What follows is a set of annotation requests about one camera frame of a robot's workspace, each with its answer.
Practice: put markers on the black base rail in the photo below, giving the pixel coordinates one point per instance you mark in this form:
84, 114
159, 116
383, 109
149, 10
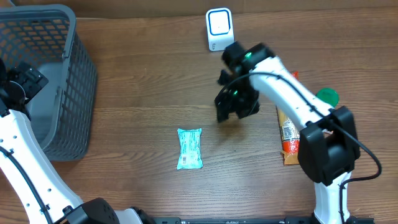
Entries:
286, 220

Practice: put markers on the grey plastic basket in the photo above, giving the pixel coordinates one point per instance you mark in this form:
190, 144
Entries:
44, 39

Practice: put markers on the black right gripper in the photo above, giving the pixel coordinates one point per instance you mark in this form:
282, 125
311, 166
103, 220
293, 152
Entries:
223, 105

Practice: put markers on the orange spaghetti package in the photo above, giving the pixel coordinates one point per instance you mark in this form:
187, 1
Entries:
289, 138

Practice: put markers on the green lid jar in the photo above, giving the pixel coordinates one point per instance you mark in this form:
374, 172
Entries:
328, 95

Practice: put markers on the teal snack packet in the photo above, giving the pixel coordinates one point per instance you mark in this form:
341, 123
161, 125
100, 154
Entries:
190, 153

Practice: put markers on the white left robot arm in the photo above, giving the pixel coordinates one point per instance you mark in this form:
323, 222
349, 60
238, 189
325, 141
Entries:
44, 195

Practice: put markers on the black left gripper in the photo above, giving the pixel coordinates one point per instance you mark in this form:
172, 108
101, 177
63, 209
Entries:
30, 81

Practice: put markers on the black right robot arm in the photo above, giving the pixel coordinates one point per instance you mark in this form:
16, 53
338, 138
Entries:
327, 149

